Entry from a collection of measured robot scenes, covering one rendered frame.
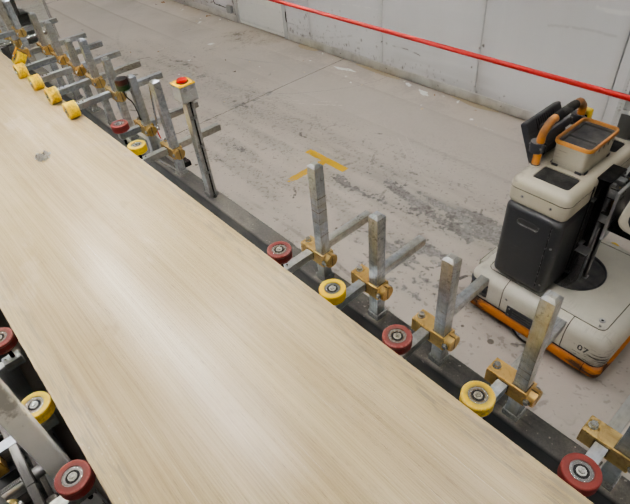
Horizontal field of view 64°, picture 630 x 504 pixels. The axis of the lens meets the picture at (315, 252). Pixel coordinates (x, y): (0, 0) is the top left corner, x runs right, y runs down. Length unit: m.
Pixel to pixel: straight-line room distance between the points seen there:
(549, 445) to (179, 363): 0.98
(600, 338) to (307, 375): 1.39
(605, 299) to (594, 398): 0.42
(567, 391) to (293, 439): 1.53
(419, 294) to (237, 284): 1.36
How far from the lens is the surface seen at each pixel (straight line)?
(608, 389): 2.57
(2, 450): 1.56
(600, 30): 3.89
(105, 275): 1.75
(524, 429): 1.52
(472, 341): 2.55
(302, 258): 1.72
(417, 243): 1.73
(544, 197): 2.12
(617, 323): 2.43
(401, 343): 1.36
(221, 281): 1.58
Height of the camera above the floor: 1.99
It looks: 42 degrees down
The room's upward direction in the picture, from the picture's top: 6 degrees counter-clockwise
